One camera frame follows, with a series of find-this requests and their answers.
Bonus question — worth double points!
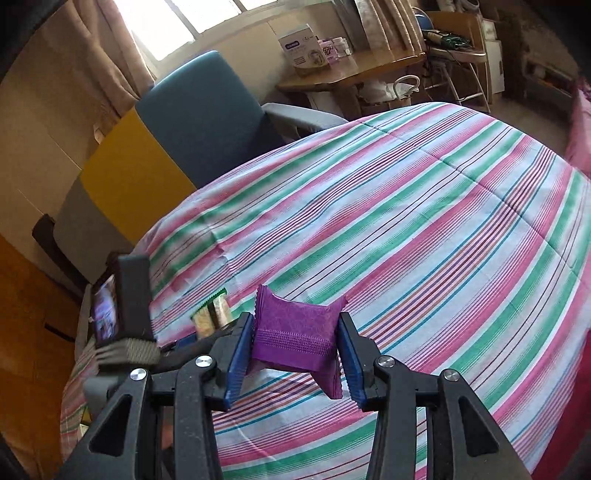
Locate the magenta blanket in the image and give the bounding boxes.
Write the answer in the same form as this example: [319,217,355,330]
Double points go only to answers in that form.
[565,77,591,178]

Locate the green wrapped biscuit pack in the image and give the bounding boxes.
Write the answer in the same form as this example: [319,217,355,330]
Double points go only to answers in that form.
[190,288,233,339]

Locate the wooden desk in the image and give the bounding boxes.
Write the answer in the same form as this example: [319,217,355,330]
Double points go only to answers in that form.
[276,50,426,120]

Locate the tricolour armchair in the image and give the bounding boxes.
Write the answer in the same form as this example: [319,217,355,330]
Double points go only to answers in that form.
[32,51,346,290]

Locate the wooden wardrobe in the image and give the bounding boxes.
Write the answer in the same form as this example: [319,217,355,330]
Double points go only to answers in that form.
[1,239,79,479]

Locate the white product box on desk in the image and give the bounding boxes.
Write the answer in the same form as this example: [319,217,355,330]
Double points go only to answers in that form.
[279,24,329,77]

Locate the pink curtain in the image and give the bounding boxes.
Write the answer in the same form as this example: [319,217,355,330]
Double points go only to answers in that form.
[1,1,155,136]

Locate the striped bedsheet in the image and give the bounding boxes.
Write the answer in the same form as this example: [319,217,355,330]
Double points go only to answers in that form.
[59,101,591,480]

